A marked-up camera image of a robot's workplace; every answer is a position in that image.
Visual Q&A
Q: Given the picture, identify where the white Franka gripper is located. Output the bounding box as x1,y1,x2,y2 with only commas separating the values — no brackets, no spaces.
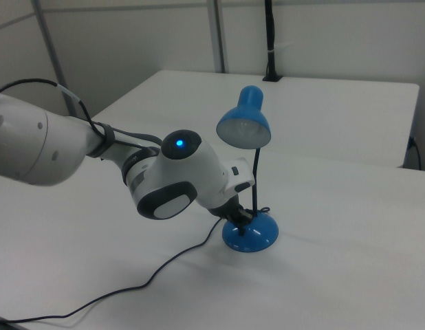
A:
209,157,257,239

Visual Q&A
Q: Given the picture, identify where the blue desk lamp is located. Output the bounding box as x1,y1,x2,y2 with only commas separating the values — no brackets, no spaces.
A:
215,85,280,254

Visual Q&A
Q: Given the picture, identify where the black lamp power cord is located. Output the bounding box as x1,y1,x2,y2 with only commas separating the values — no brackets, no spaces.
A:
0,205,271,326

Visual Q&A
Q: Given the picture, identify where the black cable beside table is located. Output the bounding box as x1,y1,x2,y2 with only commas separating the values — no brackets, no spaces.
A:
407,136,424,170

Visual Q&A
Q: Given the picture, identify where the grey partition frame post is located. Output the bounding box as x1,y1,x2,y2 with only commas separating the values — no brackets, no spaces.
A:
34,0,80,118
208,0,230,74

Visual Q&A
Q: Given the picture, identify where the black camera stand pole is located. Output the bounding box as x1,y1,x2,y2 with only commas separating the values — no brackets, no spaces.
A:
261,0,283,83

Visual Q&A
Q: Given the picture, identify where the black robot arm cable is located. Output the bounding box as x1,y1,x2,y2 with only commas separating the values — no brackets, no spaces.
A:
0,78,162,153

